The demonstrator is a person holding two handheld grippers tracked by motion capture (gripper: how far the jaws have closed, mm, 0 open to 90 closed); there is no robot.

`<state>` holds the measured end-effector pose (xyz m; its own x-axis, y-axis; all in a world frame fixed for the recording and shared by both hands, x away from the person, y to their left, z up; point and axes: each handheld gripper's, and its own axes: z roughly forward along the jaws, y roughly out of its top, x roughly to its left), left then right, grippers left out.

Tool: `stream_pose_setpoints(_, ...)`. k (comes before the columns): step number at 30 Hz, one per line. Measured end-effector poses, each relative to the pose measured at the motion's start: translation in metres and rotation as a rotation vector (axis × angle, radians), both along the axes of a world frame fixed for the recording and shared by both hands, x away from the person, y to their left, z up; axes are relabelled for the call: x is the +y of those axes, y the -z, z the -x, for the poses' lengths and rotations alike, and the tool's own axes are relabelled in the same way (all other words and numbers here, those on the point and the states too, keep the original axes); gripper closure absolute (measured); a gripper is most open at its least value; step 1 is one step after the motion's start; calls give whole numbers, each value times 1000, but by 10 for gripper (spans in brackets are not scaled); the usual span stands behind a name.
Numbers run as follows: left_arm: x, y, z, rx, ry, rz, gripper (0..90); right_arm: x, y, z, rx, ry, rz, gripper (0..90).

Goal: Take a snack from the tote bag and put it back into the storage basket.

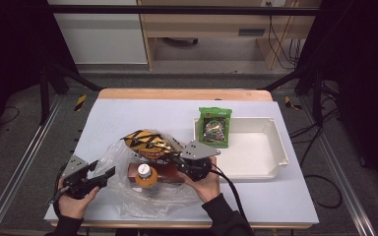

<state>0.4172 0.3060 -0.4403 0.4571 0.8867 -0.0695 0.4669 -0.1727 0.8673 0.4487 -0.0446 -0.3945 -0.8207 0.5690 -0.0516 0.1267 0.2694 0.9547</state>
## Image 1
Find black horizontal crossbar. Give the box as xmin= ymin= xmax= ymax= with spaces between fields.
xmin=47 ymin=4 xmax=321 ymax=17

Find black metal stand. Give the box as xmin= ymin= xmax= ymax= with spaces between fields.
xmin=38 ymin=62 xmax=102 ymax=126
xmin=262 ymin=65 xmax=324 ymax=127

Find white cabinet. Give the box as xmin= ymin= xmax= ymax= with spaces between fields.
xmin=47 ymin=0 xmax=149 ymax=66

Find hanging black cables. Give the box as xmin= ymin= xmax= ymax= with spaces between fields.
xmin=267 ymin=1 xmax=304 ymax=70

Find clear plastic bag yellow smiley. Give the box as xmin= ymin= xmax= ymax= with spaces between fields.
xmin=93 ymin=129 xmax=205 ymax=220

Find red brown box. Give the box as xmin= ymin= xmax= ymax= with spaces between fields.
xmin=127 ymin=161 xmax=185 ymax=185

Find person's left hand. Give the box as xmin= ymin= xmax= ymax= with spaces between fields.
xmin=57 ymin=186 xmax=101 ymax=220

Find white plastic tray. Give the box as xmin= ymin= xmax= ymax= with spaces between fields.
xmin=193 ymin=116 xmax=290 ymax=181

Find green snack packet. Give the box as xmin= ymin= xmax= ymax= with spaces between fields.
xmin=198 ymin=106 xmax=233 ymax=149

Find metal floor rail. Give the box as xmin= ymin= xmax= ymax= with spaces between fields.
xmin=0 ymin=94 xmax=63 ymax=236
xmin=299 ymin=96 xmax=377 ymax=236

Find orange black chip bag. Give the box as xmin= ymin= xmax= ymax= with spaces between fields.
xmin=120 ymin=129 xmax=178 ymax=160

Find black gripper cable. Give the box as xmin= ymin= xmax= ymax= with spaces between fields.
xmin=210 ymin=168 xmax=255 ymax=236
xmin=51 ymin=162 xmax=67 ymax=217

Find white table cover sheet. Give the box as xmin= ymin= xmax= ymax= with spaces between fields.
xmin=43 ymin=97 xmax=320 ymax=225

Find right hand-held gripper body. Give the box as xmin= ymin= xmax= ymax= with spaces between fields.
xmin=176 ymin=141 xmax=221 ymax=182

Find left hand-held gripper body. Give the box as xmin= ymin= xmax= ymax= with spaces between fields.
xmin=47 ymin=154 xmax=101 ymax=205

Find light wooden desk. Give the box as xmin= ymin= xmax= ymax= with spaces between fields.
xmin=137 ymin=0 xmax=321 ymax=71

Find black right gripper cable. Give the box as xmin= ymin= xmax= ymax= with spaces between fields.
xmin=210 ymin=168 xmax=255 ymax=236

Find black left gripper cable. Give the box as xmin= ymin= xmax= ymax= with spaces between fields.
xmin=51 ymin=162 xmax=67 ymax=217

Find orange bottle white cap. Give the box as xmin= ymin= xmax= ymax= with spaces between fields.
xmin=134 ymin=162 xmax=160 ymax=195

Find person's right hand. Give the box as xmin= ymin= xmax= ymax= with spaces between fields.
xmin=180 ymin=156 xmax=221 ymax=204

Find yellow black floor tape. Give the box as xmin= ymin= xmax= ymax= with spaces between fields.
xmin=74 ymin=93 xmax=88 ymax=112
xmin=283 ymin=95 xmax=303 ymax=111

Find black floor cable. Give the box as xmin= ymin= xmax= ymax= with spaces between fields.
xmin=288 ymin=107 xmax=344 ymax=209
xmin=0 ymin=106 xmax=21 ymax=127

